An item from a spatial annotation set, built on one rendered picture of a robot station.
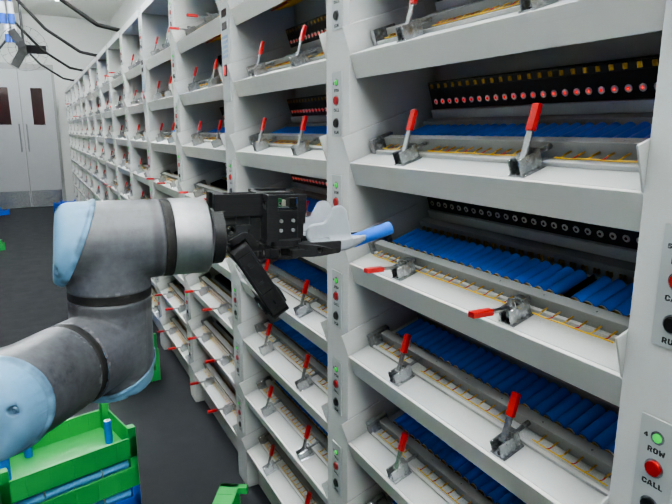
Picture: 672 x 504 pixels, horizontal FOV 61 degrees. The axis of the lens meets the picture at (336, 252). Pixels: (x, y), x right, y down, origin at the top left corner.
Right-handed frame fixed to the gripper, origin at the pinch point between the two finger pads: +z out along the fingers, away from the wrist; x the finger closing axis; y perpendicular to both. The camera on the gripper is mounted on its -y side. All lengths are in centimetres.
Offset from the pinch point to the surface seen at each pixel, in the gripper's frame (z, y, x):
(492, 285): 21.0, -6.9, -5.6
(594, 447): 24.7, -24.6, -23.2
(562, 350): 16.9, -10.0, -22.6
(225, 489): 2, -86, 72
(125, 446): -24, -63, 67
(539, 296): 21.1, -6.0, -14.5
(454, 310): 16.5, -11.1, -2.8
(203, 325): 20, -72, 166
